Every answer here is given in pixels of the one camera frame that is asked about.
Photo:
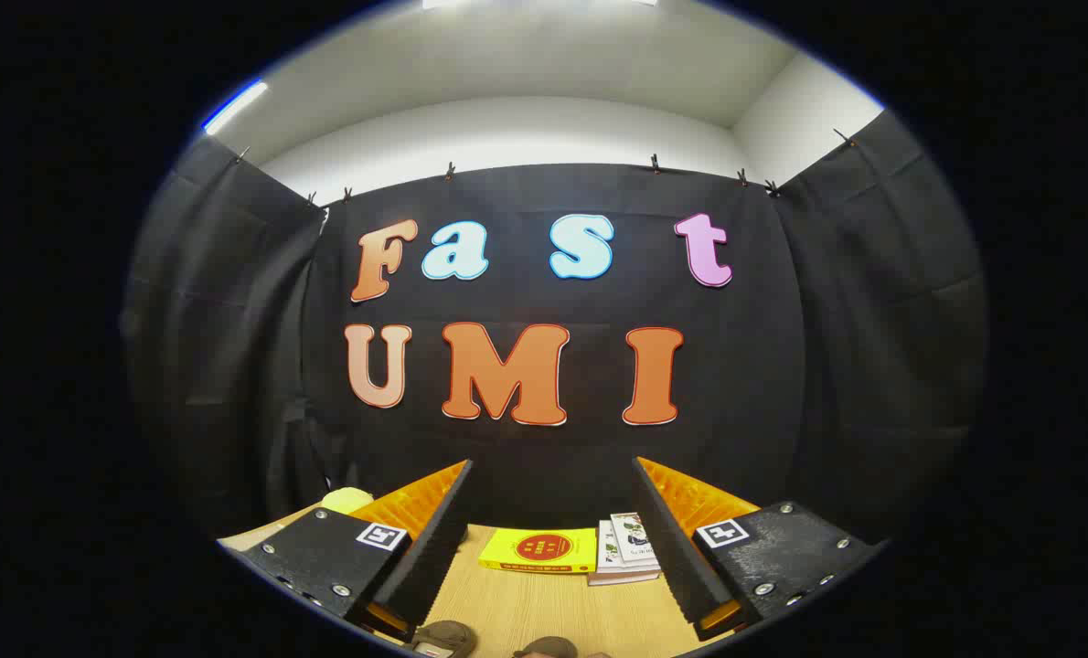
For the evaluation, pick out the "row of cloth clips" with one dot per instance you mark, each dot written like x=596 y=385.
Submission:
x=655 y=163

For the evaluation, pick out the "brown-edged book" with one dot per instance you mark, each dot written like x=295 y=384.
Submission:
x=617 y=579

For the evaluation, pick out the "brown fuzzy shoe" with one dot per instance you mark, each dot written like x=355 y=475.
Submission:
x=448 y=632
x=549 y=647

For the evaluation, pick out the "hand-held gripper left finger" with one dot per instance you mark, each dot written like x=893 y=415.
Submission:
x=434 y=557

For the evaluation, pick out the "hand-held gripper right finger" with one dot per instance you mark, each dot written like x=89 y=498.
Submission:
x=672 y=557

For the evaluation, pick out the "yellow book with red circle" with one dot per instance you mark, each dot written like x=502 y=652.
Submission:
x=507 y=553

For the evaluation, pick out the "yellow round plush bun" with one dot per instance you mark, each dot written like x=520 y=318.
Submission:
x=343 y=500

